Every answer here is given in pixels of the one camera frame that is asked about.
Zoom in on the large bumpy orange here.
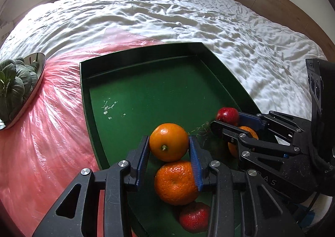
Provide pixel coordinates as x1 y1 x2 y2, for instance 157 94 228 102
154 161 199 206

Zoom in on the large smooth orange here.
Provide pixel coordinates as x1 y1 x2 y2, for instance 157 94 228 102
149 123 189 162

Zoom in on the green tray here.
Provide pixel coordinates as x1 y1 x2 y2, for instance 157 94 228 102
79 42 258 237

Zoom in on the white bed quilt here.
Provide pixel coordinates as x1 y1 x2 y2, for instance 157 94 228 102
0 0 327 133

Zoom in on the small orange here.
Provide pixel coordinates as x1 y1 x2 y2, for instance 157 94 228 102
228 126 259 157

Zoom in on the pink plastic sheet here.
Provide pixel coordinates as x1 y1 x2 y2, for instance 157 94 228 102
0 27 163 237

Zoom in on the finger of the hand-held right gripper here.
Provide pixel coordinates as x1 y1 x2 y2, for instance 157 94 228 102
211 121 299 159
239 111 311 146

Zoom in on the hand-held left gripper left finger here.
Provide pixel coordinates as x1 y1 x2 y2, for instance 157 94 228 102
31 135 151 237

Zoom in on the dark green leafy vegetable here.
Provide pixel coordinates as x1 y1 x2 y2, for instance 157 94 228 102
0 58 39 123

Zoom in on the red apple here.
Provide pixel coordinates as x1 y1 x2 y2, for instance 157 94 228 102
216 107 240 126
179 202 211 233

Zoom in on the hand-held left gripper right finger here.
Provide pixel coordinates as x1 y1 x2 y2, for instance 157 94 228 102
189 137 305 237

